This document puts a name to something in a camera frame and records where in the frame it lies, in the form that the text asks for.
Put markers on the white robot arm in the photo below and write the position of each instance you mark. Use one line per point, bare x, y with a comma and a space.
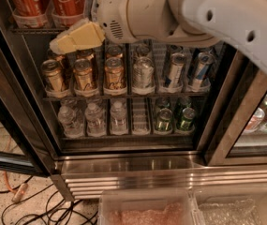
190, 23

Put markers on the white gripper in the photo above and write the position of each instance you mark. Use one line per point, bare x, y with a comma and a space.
111, 14

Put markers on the gold can rear left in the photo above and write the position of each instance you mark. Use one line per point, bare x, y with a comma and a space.
63, 60

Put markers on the silver blue slim can left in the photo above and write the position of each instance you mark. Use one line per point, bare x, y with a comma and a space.
174, 71

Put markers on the slim can rear left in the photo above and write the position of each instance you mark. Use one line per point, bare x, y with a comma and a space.
171, 49

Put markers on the water bottle left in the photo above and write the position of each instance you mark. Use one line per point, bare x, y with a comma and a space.
70, 122

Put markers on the stainless steel fridge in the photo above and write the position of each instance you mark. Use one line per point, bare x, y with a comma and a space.
225, 145

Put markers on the middle wire shelf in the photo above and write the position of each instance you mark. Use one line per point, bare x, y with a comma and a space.
154, 95

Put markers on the water bottle middle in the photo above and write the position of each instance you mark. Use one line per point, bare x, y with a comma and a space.
95, 119

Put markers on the water bottle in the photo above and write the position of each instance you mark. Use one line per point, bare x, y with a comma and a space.
118, 118
70, 122
95, 119

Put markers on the empty white bottom tray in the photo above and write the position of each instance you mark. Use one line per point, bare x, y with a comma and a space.
140, 117

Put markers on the silver blue slim can right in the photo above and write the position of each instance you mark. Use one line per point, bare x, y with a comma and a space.
200, 68

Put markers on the water bottle right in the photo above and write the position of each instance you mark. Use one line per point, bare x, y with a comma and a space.
118, 118

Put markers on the silver blue slim can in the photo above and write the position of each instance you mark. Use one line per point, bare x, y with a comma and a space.
174, 71
200, 68

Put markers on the green can rear right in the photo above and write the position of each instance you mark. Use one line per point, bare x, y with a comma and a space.
181, 103

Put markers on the gold can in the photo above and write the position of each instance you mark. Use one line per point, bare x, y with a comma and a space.
114, 73
63, 60
114, 51
54, 75
91, 56
84, 75

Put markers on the clear bin pink contents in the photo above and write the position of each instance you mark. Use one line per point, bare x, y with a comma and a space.
146, 206

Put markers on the green can rear left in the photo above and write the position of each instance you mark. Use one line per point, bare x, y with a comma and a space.
161, 103

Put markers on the gold can front left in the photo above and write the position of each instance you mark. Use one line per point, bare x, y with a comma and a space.
54, 75

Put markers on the top wire shelf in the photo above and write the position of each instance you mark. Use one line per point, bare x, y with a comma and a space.
41, 31

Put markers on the wire shelf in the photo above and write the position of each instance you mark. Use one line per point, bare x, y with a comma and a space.
41, 31
154, 95

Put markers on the open fridge glass door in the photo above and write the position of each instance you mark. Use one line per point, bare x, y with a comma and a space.
23, 113

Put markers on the silver can front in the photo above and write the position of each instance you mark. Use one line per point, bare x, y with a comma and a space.
143, 73

